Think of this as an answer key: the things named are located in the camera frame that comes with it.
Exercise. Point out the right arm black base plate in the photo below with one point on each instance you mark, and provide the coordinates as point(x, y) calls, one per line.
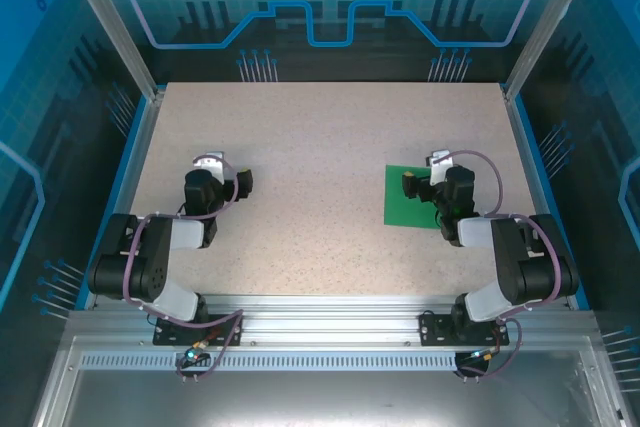
point(431, 332)

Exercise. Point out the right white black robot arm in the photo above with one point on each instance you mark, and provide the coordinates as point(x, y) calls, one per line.
point(510, 257)

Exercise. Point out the right aluminium frame post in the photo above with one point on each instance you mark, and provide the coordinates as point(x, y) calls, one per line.
point(550, 22)

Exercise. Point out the steel tray panel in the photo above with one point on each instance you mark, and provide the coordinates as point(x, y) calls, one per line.
point(325, 397)

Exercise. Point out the aluminium frame post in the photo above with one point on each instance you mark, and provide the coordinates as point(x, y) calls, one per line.
point(550, 22)
point(115, 22)

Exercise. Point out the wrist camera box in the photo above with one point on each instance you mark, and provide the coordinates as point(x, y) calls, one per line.
point(441, 167)
point(210, 161)

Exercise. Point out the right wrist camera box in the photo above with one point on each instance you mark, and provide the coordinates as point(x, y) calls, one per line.
point(441, 167)

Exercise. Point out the aluminium side rail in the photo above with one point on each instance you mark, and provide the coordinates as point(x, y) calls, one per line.
point(131, 187)
point(536, 197)

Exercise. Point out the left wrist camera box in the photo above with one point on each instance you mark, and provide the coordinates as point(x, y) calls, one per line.
point(210, 161)

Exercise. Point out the right aluminium side rail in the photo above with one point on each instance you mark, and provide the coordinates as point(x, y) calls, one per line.
point(536, 197)

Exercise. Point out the left aluminium frame post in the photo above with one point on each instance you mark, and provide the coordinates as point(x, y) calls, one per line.
point(115, 22)

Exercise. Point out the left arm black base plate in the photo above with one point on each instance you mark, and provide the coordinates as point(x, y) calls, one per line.
point(162, 338)

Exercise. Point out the left aluminium side rail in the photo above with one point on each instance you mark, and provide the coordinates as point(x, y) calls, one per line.
point(131, 187)

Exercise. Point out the aluminium front rail beam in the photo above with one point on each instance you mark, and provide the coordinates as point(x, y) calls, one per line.
point(325, 322)

